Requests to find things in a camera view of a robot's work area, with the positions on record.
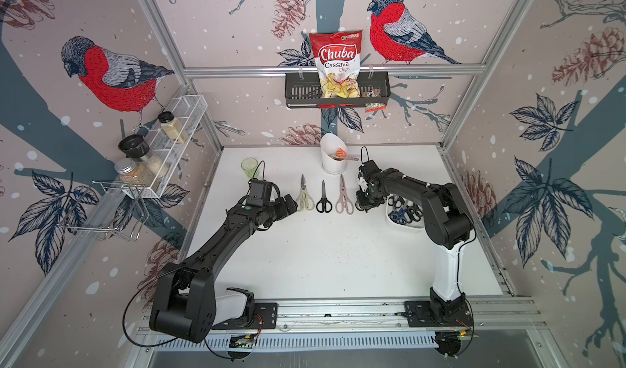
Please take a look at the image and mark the pink kitchen scissors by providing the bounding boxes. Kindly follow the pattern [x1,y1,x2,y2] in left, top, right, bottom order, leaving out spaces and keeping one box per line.
[335,174,355,215]

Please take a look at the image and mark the cream kitchen scissors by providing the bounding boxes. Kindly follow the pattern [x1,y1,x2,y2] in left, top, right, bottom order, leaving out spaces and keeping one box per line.
[296,174,316,212]

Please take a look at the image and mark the small black scissors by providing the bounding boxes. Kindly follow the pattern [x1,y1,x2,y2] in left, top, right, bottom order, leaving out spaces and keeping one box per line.
[316,181,333,213]

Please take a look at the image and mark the yellow black scissors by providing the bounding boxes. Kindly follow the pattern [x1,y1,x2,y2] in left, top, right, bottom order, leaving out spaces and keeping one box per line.
[355,191,368,212]

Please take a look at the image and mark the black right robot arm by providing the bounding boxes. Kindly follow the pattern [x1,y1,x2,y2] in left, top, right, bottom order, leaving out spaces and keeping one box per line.
[356,160,474,316]

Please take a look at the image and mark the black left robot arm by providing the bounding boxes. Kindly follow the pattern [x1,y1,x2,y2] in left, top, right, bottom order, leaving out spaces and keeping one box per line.
[149,195,298,343]

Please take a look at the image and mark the white storage box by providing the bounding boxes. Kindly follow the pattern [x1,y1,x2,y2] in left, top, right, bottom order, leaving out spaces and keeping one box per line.
[386,195,425,229]

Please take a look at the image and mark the orange utensil in cup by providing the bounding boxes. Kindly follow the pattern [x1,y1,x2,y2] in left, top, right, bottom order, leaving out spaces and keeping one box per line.
[329,147,360,161]

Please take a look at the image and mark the green plastic cup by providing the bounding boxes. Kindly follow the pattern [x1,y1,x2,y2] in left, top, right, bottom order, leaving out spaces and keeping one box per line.
[241,157,259,179]

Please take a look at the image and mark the white utensil holder cup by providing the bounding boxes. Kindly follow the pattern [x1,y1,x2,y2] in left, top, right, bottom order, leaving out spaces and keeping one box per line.
[320,133,347,175]

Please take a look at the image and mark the small snack packet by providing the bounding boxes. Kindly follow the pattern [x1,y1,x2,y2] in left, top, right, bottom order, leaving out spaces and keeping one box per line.
[364,87,387,114]

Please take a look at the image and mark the spice jar black lid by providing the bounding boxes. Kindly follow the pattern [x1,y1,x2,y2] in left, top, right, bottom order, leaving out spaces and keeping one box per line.
[157,110,188,145]

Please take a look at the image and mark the red Chuba chips bag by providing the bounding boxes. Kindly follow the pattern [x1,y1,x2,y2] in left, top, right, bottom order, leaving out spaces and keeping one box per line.
[309,31,362,98]

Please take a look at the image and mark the black funnel jar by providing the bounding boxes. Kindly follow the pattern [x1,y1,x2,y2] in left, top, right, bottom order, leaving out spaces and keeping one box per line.
[118,134,169,179]

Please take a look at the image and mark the spice jar silver lid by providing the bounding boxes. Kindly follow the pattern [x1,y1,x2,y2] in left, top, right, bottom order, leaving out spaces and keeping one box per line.
[114,158,155,188]

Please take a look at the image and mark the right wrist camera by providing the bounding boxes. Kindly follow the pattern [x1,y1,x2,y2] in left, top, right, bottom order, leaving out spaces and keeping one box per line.
[359,160,382,182]

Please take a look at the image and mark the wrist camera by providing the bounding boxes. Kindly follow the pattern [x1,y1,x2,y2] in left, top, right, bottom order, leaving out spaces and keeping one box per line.
[246,179,274,208]
[359,160,382,182]

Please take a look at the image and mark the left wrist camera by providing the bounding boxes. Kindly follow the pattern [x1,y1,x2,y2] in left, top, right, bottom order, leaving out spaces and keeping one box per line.
[246,179,274,208]

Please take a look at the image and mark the blue handled scissors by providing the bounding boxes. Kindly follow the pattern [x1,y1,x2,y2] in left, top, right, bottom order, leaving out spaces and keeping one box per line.
[388,209,412,226]

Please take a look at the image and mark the black handled scissors in box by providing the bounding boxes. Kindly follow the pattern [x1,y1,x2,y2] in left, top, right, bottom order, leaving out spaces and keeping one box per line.
[387,195,422,224]

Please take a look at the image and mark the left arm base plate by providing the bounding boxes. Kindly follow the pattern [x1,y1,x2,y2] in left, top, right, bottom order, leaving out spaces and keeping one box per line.
[212,301,278,330]

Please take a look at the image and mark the black wire wall basket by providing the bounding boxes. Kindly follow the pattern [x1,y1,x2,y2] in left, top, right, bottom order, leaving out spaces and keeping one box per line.
[285,72,391,108]

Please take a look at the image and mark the white wire spice shelf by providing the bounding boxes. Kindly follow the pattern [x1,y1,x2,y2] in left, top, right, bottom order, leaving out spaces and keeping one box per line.
[101,94,207,199]

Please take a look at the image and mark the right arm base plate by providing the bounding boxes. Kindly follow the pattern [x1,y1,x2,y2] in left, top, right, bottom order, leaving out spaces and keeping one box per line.
[402,300,474,328]

